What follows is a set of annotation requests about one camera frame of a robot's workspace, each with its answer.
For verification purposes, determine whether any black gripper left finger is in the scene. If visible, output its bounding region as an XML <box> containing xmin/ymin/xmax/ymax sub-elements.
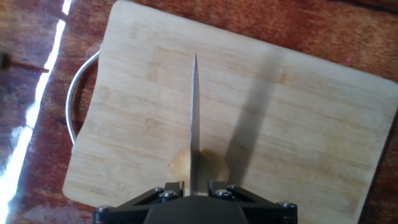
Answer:
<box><xmin>93</xmin><ymin>180</ymin><xmax>185</xmax><ymax>224</ymax></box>

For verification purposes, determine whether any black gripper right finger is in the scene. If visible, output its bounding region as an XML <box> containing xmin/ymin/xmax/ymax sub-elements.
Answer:
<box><xmin>207</xmin><ymin>180</ymin><xmax>298</xmax><ymax>224</ymax></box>

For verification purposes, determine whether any steel chef knife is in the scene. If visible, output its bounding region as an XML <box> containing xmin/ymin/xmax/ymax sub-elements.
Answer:
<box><xmin>189</xmin><ymin>52</ymin><xmax>201</xmax><ymax>197</ymax></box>

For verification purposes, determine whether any small yellow potato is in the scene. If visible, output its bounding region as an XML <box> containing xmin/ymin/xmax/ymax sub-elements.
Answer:
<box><xmin>169</xmin><ymin>147</ymin><xmax>230</xmax><ymax>190</ymax></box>

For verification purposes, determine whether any bamboo cutting board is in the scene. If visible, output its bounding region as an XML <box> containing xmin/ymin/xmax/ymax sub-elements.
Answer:
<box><xmin>62</xmin><ymin>0</ymin><xmax>398</xmax><ymax>224</ymax></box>

